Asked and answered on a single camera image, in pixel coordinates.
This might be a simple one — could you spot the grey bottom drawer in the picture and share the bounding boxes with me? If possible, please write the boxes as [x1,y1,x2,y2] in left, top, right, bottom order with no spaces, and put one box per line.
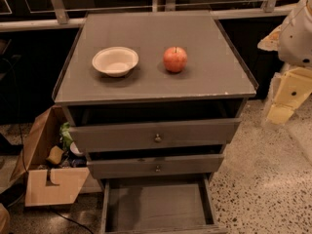
[100,174,227,234]

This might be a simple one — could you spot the grey drawer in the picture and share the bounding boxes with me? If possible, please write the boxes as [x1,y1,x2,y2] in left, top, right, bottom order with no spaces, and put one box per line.
[88,154,224,179]
[100,174,227,234]
[69,118,241,153]

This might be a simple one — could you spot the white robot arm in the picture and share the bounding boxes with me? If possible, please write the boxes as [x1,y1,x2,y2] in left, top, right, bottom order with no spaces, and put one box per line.
[257,0,312,125]

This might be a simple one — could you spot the grey wooden drawer cabinet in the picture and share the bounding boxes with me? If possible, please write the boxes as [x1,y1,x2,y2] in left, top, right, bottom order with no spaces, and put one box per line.
[52,11,259,183]

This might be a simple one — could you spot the grey middle drawer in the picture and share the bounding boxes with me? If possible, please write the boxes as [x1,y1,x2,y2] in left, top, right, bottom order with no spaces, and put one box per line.
[88,154,224,179]

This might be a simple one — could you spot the grey top drawer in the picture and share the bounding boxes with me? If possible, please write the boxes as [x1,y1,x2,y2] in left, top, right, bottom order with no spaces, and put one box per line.
[69,118,241,153]

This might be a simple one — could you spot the red apple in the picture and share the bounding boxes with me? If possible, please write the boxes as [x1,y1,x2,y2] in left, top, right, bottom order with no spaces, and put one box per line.
[163,47,187,73]

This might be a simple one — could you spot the white paper bowl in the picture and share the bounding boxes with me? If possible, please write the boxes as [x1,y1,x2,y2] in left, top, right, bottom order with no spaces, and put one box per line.
[92,47,138,77]

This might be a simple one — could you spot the green plastic bag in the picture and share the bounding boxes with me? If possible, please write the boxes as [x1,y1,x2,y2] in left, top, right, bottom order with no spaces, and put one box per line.
[59,122,73,151]

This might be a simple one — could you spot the yellow sponge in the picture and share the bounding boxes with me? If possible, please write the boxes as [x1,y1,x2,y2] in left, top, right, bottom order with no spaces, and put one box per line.
[46,146,63,165]

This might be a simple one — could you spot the metal window railing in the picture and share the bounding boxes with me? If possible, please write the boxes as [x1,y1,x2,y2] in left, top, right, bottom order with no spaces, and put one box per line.
[0,0,299,32]

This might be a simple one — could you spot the open cardboard box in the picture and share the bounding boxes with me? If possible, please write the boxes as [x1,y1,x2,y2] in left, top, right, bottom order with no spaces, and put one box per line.
[10,106,101,207]

